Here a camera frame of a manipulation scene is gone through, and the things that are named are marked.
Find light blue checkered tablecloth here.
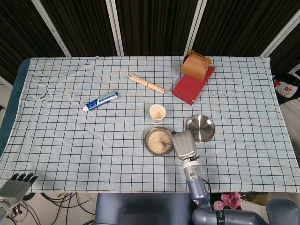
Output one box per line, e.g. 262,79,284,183
0,56,294,194

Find white paper cup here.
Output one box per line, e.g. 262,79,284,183
149,104,166,124

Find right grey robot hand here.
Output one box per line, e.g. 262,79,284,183
171,130,200,162

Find brown paper takeout box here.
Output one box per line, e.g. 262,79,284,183
180,49,213,82

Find red rectangular block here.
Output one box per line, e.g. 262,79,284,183
172,65,216,105

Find teal table edge padding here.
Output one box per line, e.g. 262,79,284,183
0,58,31,152

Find white partition post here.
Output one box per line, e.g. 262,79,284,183
183,0,203,57
31,0,71,57
105,0,125,57
259,10,300,57

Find small steel bowl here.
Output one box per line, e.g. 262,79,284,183
143,126,175,156

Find round steel plate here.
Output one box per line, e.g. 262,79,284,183
185,114,216,143

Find black cables on floor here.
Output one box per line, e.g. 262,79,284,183
0,192,97,225

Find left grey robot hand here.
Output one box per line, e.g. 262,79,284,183
0,172,38,204

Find pink cloth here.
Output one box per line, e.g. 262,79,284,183
213,192,242,211

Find bundle of wooden sticks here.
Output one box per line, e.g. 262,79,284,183
127,73,165,94

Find black bag with red print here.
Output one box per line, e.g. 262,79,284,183
271,72,300,106

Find blue white toothpaste tube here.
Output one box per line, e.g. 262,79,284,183
82,90,121,112

